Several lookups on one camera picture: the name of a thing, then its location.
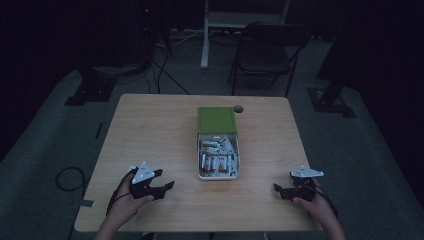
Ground dark equipment rack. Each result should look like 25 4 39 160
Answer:
131 0 173 68

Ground white floor cable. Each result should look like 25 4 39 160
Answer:
155 29 205 48

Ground left hand-held gripper black cable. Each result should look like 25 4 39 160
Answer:
105 168 134 216

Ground white metal desk frame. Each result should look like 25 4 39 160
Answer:
200 0 292 70

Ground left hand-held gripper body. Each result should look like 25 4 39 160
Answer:
128 161 156 200

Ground person's right hand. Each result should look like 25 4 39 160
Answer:
293 189 338 229

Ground black stand base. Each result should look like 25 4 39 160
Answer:
306 66 357 119
64 66 118 107

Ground pile of small white packets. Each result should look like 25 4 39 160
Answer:
199 135 238 177

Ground long black floor cable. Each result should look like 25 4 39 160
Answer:
150 46 192 96

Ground person's left hand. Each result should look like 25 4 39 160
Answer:
108 182 154 228

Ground green box lid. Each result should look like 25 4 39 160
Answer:
196 106 238 135

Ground black folding chair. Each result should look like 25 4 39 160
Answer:
227 22 312 98

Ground right hand-held gripper black cable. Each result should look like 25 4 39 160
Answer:
311 184 339 220

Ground white plastic box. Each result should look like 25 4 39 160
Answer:
197 132 241 181

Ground hand-held gripper black cable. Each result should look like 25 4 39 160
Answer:
311 184 339 220
105 168 134 216

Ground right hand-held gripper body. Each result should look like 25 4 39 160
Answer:
289 165 324 202

